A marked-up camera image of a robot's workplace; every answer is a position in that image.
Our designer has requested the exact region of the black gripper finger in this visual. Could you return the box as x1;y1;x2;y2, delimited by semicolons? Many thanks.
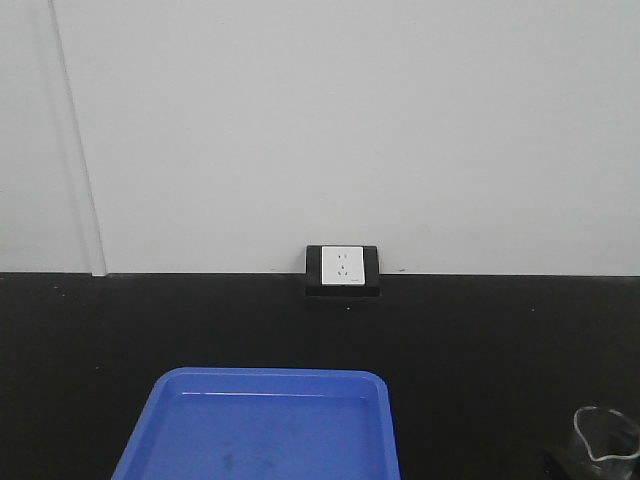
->
543;449;574;480

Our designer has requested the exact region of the clear glass beaker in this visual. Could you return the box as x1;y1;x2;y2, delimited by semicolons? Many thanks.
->
568;405;639;479

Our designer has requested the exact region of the blue plastic tray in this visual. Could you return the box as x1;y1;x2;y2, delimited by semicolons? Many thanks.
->
112;367;401;479

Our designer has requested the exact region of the black socket housing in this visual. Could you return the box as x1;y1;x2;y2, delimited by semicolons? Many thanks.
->
305;245;381;298

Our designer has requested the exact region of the white wall power socket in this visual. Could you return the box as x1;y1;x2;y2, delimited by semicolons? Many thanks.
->
321;246;366;286

